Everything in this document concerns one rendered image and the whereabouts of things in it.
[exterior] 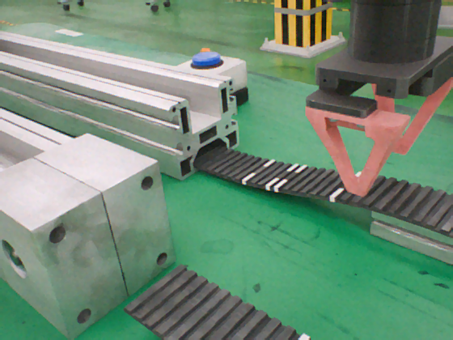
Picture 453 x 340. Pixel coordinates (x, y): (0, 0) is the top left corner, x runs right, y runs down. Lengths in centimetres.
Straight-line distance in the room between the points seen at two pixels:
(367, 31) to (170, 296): 22
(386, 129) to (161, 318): 18
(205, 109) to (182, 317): 29
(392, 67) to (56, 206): 23
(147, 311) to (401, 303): 17
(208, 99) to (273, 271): 23
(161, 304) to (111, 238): 6
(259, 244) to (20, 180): 19
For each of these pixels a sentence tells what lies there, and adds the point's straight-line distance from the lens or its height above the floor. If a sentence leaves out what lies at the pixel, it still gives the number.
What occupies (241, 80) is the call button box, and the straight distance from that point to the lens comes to 66.
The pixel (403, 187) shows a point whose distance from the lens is 41.
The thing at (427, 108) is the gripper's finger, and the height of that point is 87.
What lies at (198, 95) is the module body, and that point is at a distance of 53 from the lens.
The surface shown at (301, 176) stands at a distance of 45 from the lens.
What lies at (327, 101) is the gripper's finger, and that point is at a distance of 32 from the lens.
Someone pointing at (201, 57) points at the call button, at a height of 85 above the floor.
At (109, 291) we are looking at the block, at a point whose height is 80.
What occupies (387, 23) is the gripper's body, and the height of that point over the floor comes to 95.
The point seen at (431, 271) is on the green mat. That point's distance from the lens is 38.
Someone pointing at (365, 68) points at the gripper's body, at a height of 93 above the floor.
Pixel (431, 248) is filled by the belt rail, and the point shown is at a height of 79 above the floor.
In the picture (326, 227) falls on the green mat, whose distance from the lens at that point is 41.
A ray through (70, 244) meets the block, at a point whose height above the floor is 85.
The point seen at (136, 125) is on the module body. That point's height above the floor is 83.
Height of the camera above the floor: 103
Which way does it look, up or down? 30 degrees down
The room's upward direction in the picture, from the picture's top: 6 degrees counter-clockwise
